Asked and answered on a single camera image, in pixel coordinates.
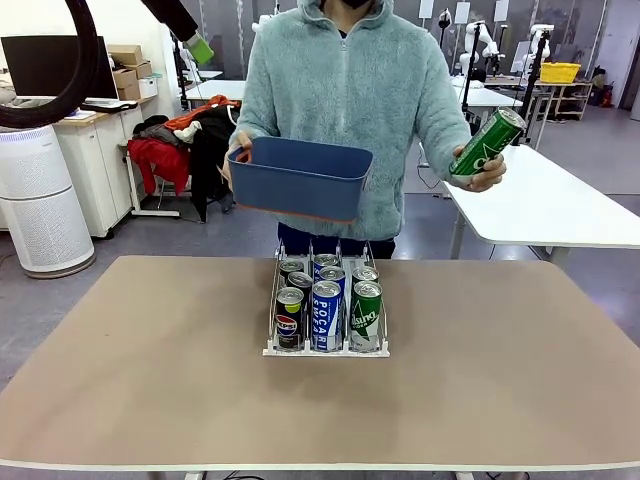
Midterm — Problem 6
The silver can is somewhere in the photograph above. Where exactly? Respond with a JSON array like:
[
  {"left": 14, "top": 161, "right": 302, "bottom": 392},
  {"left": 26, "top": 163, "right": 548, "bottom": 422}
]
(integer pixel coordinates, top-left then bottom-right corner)
[
  {"left": 286, "top": 270, "right": 315, "bottom": 306},
  {"left": 274, "top": 287, "right": 306, "bottom": 350}
]

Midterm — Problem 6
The person's left hand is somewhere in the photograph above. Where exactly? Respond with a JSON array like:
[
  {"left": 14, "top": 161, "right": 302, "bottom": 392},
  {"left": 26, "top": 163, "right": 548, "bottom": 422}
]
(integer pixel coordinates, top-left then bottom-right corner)
[{"left": 448, "top": 144, "right": 508, "bottom": 194}]

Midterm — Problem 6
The orange cloth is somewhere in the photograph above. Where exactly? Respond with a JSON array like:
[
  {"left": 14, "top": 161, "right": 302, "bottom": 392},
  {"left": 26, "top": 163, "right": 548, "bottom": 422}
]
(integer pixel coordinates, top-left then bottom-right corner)
[{"left": 164, "top": 94, "right": 241, "bottom": 132}]

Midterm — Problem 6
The red jacket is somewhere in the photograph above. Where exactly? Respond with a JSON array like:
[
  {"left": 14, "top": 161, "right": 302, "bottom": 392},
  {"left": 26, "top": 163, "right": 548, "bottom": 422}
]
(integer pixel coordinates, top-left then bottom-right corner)
[{"left": 127, "top": 137, "right": 194, "bottom": 196}]

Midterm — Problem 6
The person's left forearm teal sleeve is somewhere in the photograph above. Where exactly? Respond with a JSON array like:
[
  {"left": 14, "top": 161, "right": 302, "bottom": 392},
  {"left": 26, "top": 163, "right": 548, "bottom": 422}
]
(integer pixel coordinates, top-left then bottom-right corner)
[{"left": 424, "top": 99, "right": 474, "bottom": 176}]

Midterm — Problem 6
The white rolling cart frame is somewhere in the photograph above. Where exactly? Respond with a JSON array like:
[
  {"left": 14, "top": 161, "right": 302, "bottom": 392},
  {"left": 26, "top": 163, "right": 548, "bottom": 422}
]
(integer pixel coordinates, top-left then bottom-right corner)
[{"left": 118, "top": 142, "right": 209, "bottom": 224}]

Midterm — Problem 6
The silver can front left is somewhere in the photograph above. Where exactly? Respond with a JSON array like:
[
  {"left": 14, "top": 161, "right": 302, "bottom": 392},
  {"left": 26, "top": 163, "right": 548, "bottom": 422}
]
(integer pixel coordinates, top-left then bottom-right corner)
[{"left": 286, "top": 270, "right": 315, "bottom": 306}]

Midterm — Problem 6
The person in teal fleece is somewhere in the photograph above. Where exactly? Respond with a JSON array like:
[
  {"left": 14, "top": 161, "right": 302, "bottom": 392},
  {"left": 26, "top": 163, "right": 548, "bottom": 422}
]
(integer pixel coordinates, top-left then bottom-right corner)
[{"left": 227, "top": 0, "right": 509, "bottom": 261}]

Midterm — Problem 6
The green soda can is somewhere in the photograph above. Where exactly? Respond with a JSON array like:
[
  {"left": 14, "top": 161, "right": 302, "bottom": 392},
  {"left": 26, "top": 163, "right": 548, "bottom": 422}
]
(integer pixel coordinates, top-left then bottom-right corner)
[
  {"left": 448, "top": 106, "right": 528, "bottom": 177},
  {"left": 350, "top": 266, "right": 380, "bottom": 287},
  {"left": 349, "top": 280, "right": 384, "bottom": 350}
]

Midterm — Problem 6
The yellow plastic crate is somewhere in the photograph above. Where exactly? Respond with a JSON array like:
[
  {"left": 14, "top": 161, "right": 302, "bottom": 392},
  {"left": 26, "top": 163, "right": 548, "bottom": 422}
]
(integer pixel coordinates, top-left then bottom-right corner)
[{"left": 540, "top": 62, "right": 582, "bottom": 84}]

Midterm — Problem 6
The wooden shelf table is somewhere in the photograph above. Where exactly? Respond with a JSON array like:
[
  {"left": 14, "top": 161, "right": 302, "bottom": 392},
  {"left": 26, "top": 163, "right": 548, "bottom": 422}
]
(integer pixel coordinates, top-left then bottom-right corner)
[{"left": 532, "top": 79, "right": 594, "bottom": 121}]

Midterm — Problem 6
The black computer monitor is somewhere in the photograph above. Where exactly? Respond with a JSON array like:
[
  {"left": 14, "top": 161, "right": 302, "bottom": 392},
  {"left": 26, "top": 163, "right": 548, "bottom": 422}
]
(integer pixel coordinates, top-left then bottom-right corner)
[{"left": 0, "top": 34, "right": 120, "bottom": 101}]

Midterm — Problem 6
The clear white can dispenser rack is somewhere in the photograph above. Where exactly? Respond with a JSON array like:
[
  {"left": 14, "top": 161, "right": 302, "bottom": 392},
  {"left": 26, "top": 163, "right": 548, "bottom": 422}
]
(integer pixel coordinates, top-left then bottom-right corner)
[{"left": 262, "top": 238, "right": 392, "bottom": 360}]

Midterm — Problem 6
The person's right hand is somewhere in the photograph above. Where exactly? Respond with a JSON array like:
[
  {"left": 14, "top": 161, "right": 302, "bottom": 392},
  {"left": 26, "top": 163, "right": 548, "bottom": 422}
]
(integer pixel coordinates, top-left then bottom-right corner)
[{"left": 228, "top": 130, "right": 255, "bottom": 164}]

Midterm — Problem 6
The dark grey cloth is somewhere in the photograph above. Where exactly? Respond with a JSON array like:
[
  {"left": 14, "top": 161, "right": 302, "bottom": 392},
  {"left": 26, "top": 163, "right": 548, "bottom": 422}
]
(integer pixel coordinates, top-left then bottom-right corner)
[{"left": 132, "top": 114, "right": 174, "bottom": 146}]

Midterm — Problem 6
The white cabinet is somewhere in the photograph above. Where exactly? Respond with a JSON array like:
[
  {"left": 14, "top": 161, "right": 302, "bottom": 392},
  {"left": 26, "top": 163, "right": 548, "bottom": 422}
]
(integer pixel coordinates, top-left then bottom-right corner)
[{"left": 52, "top": 97, "right": 161, "bottom": 239}]

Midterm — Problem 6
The black jacket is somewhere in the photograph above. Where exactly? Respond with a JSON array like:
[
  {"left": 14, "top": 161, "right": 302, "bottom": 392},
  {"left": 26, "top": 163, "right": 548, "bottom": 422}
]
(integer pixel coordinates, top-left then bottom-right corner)
[{"left": 187, "top": 104, "right": 244, "bottom": 224}]

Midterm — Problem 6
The white desk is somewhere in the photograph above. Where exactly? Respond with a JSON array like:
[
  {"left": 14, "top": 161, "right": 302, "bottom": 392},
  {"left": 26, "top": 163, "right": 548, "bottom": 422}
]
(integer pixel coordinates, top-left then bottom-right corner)
[{"left": 437, "top": 142, "right": 640, "bottom": 274}]

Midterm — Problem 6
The blue basket with orange handles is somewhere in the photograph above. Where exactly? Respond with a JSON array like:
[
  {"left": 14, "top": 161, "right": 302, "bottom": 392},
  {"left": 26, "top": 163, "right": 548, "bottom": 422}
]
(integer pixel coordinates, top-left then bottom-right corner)
[{"left": 227, "top": 136, "right": 375, "bottom": 225}]

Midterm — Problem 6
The black tripod stand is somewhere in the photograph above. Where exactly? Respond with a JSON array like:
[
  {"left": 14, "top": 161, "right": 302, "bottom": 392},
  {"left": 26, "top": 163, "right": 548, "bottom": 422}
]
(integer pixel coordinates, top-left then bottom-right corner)
[
  {"left": 517, "top": 29, "right": 549, "bottom": 146},
  {"left": 437, "top": 9, "right": 474, "bottom": 121}
]

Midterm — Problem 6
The white air purifier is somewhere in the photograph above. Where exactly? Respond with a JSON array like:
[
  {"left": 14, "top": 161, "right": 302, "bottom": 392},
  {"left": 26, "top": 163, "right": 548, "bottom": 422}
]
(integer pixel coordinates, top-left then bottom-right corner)
[{"left": 0, "top": 124, "right": 96, "bottom": 280}]

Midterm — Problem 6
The black robot cable hose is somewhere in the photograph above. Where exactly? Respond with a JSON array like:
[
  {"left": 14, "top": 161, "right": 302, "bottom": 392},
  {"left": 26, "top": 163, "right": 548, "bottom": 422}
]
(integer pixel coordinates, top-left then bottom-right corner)
[{"left": 0, "top": 0, "right": 101, "bottom": 129}]

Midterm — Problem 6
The white background table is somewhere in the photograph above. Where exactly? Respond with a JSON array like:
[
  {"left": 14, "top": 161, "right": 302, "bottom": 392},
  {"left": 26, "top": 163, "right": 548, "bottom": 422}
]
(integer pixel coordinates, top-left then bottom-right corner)
[
  {"left": 452, "top": 82, "right": 524, "bottom": 124},
  {"left": 182, "top": 78, "right": 249, "bottom": 109}
]

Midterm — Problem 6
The silver can front right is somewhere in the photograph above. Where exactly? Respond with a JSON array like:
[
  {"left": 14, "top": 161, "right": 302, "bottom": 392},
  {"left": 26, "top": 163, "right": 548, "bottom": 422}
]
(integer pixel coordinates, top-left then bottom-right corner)
[{"left": 274, "top": 287, "right": 306, "bottom": 350}]

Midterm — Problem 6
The person's right forearm teal sleeve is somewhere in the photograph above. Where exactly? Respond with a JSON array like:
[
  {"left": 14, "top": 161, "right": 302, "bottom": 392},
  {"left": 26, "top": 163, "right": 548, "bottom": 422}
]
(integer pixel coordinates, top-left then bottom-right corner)
[{"left": 234, "top": 94, "right": 266, "bottom": 139}]

